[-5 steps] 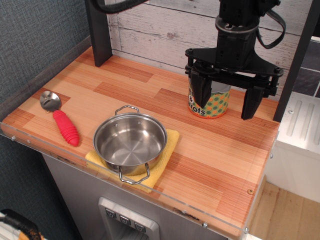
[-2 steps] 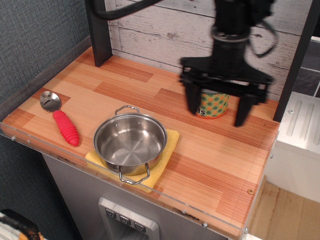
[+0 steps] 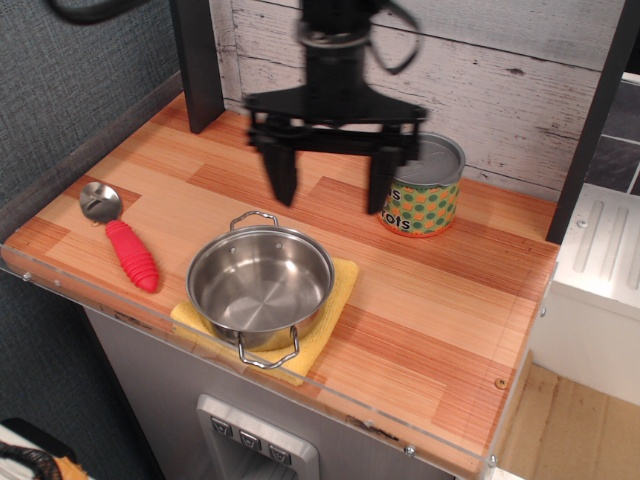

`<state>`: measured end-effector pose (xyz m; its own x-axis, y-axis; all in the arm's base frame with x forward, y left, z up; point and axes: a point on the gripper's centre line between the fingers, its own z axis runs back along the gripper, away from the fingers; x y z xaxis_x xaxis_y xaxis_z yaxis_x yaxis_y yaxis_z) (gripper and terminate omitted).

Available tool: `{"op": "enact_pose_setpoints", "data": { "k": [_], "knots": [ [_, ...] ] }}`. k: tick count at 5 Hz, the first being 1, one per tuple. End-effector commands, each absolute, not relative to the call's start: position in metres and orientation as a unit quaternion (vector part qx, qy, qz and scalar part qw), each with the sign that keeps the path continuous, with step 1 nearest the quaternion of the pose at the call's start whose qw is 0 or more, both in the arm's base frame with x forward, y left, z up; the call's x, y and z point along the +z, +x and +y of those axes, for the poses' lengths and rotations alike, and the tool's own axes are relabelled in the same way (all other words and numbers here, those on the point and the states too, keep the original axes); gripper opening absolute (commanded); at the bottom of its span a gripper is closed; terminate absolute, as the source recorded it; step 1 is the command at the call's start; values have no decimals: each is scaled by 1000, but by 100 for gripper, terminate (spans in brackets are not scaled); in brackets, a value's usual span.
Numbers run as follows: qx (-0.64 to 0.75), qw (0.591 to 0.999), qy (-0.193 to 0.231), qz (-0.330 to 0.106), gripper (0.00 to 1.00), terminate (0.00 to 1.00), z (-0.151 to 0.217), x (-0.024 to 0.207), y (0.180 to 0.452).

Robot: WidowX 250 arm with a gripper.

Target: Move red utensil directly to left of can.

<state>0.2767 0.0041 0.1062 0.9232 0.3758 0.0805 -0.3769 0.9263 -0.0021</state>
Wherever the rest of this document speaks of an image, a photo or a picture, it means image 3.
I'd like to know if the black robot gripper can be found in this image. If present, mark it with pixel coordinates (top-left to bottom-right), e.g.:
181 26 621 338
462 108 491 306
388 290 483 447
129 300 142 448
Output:
245 44 427 214

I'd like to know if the red handled metal scoop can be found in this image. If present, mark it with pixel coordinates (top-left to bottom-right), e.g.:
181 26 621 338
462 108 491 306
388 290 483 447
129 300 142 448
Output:
79 181 160 293

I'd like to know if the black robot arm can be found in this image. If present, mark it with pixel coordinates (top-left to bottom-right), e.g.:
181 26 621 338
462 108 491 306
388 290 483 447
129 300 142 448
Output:
245 1 427 214

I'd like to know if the peas and carrots can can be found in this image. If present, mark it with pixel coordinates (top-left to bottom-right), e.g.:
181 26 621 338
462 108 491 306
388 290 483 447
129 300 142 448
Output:
379 133 466 238

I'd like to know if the stainless steel pot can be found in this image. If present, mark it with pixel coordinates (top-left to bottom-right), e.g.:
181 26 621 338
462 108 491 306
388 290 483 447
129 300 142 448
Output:
186 210 336 370

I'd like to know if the yellow cloth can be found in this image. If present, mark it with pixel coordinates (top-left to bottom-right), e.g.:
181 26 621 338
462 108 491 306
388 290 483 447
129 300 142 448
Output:
170 258 359 386

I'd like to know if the grey toy fridge front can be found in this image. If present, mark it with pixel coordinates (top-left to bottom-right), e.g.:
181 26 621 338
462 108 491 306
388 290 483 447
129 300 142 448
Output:
86 309 451 479

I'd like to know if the silver dispenser panel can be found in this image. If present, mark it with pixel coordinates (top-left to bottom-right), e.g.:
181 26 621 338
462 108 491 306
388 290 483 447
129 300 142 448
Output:
197 394 320 479

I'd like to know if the white toy sink unit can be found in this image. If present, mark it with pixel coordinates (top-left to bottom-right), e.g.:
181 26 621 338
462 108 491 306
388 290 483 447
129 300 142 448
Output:
527 72 640 405

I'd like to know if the clear acrylic edge guard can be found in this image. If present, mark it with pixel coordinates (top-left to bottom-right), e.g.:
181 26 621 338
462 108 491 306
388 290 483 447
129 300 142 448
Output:
1 247 496 479

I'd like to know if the black and orange object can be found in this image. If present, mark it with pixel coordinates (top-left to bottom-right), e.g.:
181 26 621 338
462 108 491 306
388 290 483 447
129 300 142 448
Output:
1 418 91 479

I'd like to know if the black cable loop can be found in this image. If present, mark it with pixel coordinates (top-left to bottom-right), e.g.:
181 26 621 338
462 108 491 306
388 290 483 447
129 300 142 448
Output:
367 0 422 76

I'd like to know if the dark grey right post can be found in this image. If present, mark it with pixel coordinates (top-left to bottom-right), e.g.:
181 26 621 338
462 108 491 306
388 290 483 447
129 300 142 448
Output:
546 0 639 245

